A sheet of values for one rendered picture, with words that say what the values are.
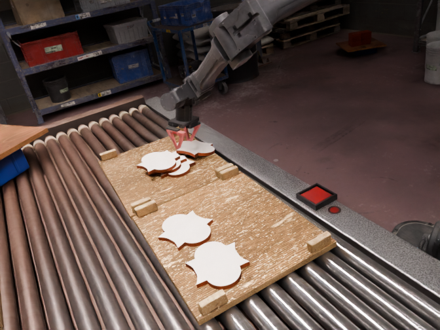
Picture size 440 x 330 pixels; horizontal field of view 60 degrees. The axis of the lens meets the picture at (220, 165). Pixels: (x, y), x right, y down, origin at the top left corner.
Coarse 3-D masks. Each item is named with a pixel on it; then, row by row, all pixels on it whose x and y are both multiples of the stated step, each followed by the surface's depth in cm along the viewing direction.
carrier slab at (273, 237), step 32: (192, 192) 110; (224, 192) 108; (256, 192) 105; (160, 224) 100; (224, 224) 96; (256, 224) 94; (288, 224) 92; (160, 256) 89; (192, 256) 87; (256, 256) 84; (288, 256) 83; (192, 288) 79; (256, 288) 77
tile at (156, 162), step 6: (144, 156) 127; (150, 156) 126; (156, 156) 126; (162, 156) 125; (168, 156) 124; (174, 156) 124; (144, 162) 123; (150, 162) 123; (156, 162) 122; (162, 162) 121; (168, 162) 121; (174, 162) 120; (144, 168) 122; (150, 168) 119; (156, 168) 119; (162, 168) 118; (168, 168) 118
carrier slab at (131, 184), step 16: (160, 144) 142; (112, 160) 136; (128, 160) 134; (192, 160) 127; (208, 160) 125; (224, 160) 124; (112, 176) 126; (128, 176) 124; (144, 176) 123; (160, 176) 121; (192, 176) 118; (208, 176) 117; (128, 192) 116; (144, 192) 114; (160, 192) 113; (176, 192) 112; (128, 208) 108
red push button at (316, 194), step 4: (316, 188) 104; (304, 192) 103; (308, 192) 103; (312, 192) 103; (316, 192) 102; (320, 192) 102; (324, 192) 102; (328, 192) 102; (304, 196) 102; (308, 196) 101; (312, 196) 101; (316, 196) 101; (320, 196) 101; (324, 196) 100; (328, 196) 100; (312, 200) 100; (316, 200) 99; (320, 200) 99
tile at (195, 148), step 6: (186, 144) 133; (192, 144) 133; (198, 144) 133; (204, 144) 133; (210, 144) 133; (180, 150) 128; (186, 150) 128; (192, 150) 128; (198, 150) 128; (204, 150) 128; (210, 150) 128
